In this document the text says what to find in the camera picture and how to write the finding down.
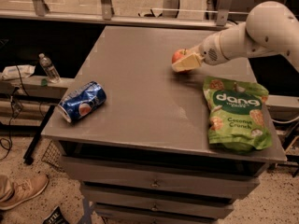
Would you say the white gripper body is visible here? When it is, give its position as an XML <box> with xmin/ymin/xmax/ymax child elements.
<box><xmin>189</xmin><ymin>33</ymin><xmax>228</xmax><ymax>65</ymax></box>

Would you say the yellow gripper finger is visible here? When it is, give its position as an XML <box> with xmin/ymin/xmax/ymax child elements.
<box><xmin>175</xmin><ymin>53</ymin><xmax>204</xmax><ymax>71</ymax></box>

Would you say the red apple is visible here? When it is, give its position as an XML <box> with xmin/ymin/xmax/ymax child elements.
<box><xmin>172</xmin><ymin>49</ymin><xmax>189</xmax><ymax>74</ymax></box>

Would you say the blue pepsi can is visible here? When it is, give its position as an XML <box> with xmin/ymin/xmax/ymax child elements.
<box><xmin>58</xmin><ymin>81</ymin><xmax>107</xmax><ymax>123</ymax></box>

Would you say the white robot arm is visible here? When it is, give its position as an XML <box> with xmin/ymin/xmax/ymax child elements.
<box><xmin>172</xmin><ymin>1</ymin><xmax>299</xmax><ymax>73</ymax></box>

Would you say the green dang chips bag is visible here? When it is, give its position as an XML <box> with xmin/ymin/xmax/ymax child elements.
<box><xmin>203</xmin><ymin>77</ymin><xmax>272</xmax><ymax>153</ymax></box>

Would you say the grey drawer cabinet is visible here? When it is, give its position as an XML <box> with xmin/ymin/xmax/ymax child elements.
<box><xmin>43</xmin><ymin>26</ymin><xmax>285</xmax><ymax>224</ymax></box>

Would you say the clear plastic water bottle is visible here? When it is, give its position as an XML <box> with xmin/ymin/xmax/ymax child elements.
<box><xmin>39</xmin><ymin>53</ymin><xmax>60</xmax><ymax>83</ymax></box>

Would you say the low side bench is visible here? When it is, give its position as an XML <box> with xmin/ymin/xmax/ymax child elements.
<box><xmin>0</xmin><ymin>76</ymin><xmax>74</xmax><ymax>165</ymax></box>

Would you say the white crumpled cloth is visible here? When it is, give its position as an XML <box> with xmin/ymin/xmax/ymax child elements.
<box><xmin>1</xmin><ymin>64</ymin><xmax>36</xmax><ymax>80</ymax></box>

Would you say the black snack bag on floor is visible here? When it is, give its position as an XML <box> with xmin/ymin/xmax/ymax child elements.
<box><xmin>42</xmin><ymin>206</ymin><xmax>69</xmax><ymax>224</ymax></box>

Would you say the tan shoe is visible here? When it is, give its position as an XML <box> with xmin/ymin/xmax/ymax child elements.
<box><xmin>0</xmin><ymin>174</ymin><xmax>50</xmax><ymax>211</ymax></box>

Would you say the wire mesh basket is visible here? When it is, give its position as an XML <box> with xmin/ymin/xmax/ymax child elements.
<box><xmin>41</xmin><ymin>141</ymin><xmax>64</xmax><ymax>173</ymax></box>

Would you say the black cable on floor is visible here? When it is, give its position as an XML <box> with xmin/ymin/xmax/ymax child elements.
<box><xmin>0</xmin><ymin>64</ymin><xmax>31</xmax><ymax>161</ymax></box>

